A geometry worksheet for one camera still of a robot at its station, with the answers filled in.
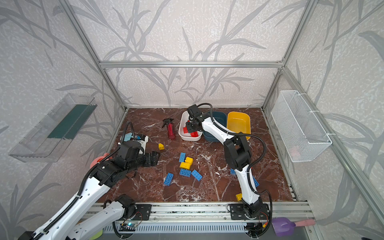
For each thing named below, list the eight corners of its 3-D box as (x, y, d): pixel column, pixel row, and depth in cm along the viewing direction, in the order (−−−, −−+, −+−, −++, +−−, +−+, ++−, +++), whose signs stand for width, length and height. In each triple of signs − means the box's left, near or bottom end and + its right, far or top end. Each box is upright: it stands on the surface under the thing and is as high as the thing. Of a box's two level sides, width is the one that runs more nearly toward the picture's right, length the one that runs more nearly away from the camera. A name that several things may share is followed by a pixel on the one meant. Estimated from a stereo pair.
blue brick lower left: (164, 184, 84) (163, 183, 83) (168, 173, 88) (167, 172, 87) (170, 186, 84) (169, 185, 82) (174, 175, 88) (173, 173, 86)
